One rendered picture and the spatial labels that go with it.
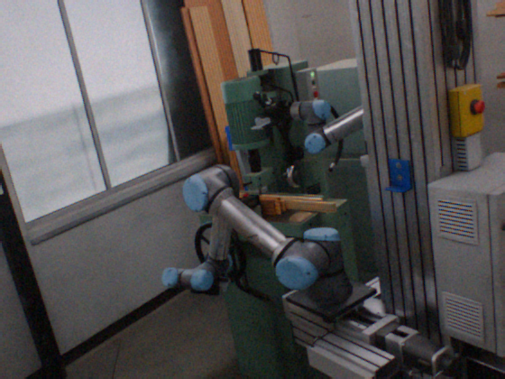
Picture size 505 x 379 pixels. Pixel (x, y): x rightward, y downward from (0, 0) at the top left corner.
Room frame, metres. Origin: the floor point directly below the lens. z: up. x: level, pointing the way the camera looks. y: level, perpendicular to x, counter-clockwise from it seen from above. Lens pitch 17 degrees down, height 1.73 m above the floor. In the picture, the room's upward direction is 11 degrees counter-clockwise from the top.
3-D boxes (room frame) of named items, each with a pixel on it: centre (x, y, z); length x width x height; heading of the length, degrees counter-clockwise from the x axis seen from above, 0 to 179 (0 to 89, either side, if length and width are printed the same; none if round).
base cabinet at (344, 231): (2.65, -0.12, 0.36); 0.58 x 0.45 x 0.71; 138
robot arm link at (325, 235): (1.73, -0.20, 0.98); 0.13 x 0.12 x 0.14; 141
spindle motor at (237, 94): (2.56, -0.04, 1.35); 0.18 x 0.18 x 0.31
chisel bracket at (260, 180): (2.57, -0.06, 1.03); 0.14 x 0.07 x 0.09; 138
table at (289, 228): (2.46, 0.01, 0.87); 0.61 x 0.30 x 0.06; 48
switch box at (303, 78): (2.70, -0.36, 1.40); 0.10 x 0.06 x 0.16; 138
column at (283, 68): (2.77, -0.23, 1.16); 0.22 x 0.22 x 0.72; 48
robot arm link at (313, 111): (2.22, -0.31, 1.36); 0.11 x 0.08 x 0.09; 48
